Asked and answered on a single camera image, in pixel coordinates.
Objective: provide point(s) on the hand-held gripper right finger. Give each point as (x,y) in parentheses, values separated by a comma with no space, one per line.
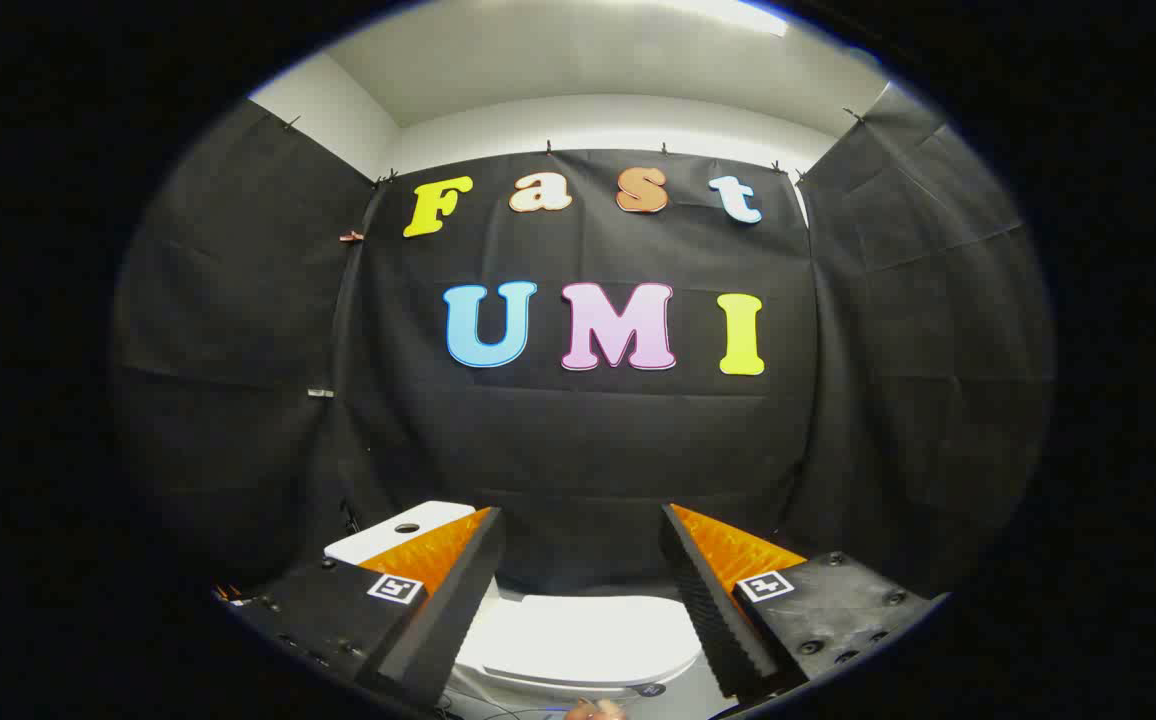
(708,610)

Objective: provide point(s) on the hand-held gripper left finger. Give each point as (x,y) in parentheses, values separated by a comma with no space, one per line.
(458,610)

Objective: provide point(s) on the white toilet lid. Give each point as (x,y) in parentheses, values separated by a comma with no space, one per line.
(588,630)

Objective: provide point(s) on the white toilet bowl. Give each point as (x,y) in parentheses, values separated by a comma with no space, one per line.
(528,691)

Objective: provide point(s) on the black backdrop cloth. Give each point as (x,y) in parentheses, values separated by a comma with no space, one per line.
(578,450)

